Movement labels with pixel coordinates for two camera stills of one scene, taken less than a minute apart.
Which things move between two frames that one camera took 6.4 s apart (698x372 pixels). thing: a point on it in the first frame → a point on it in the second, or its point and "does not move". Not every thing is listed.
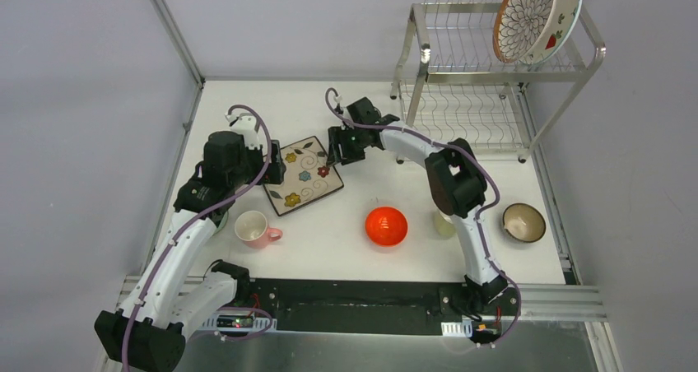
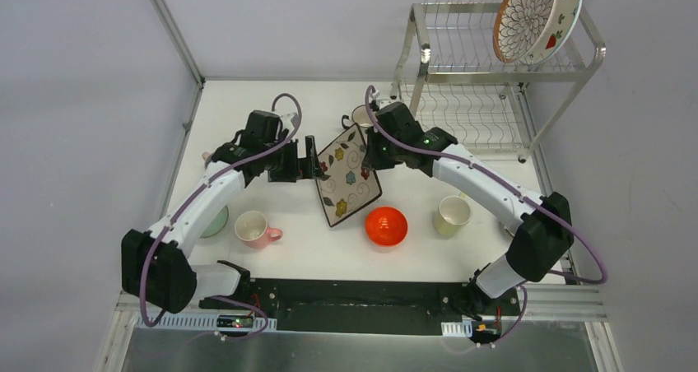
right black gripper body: [354, 143] → [390, 153]
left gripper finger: [276, 161] → [312, 169]
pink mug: [251, 228] does not move
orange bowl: [386, 226] does not move
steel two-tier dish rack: [454, 84] does not move
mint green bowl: [222, 222] does not move
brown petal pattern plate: [523, 17] does not move
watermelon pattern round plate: [566, 10] does not move
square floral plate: [308, 177] → [349, 186]
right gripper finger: [335, 155] → [372, 157]
